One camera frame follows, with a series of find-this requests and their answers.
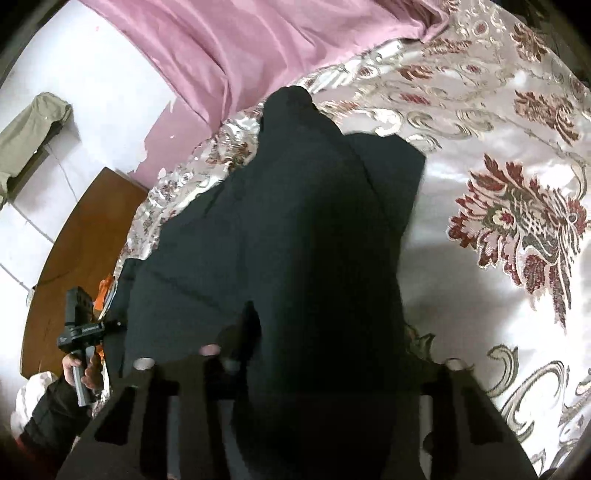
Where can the floral satin bedspread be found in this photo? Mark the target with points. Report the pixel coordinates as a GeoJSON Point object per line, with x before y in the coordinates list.
{"type": "Point", "coordinates": [485, 161]}

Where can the brown wooden headboard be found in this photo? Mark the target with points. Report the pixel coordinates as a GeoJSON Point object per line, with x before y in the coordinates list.
{"type": "Point", "coordinates": [78, 230]}

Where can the person's left forearm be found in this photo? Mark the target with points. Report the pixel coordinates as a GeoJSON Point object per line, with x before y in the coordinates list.
{"type": "Point", "coordinates": [55, 415]}

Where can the white cloth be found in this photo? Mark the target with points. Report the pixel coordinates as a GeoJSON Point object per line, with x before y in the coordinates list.
{"type": "Point", "coordinates": [32, 397]}

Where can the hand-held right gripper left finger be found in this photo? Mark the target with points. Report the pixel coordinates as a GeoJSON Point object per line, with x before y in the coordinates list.
{"type": "Point", "coordinates": [198, 383]}

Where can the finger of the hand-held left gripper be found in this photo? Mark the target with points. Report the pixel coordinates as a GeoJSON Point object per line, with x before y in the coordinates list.
{"type": "Point", "coordinates": [115, 325]}

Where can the pink curtain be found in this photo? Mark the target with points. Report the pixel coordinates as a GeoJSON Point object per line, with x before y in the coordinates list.
{"type": "Point", "coordinates": [277, 46]}

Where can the orange cloth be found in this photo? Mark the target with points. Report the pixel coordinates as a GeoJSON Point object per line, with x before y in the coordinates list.
{"type": "Point", "coordinates": [105, 293]}

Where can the person's left hand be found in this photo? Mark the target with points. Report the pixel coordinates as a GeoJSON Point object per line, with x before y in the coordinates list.
{"type": "Point", "coordinates": [94, 374]}

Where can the olive hanging garment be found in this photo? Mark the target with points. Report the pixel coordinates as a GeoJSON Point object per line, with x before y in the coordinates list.
{"type": "Point", "coordinates": [27, 134]}

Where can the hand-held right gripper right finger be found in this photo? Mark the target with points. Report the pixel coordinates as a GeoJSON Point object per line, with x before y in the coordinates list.
{"type": "Point", "coordinates": [466, 392]}

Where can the black jacket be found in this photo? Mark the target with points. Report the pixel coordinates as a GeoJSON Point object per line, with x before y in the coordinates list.
{"type": "Point", "coordinates": [286, 230]}

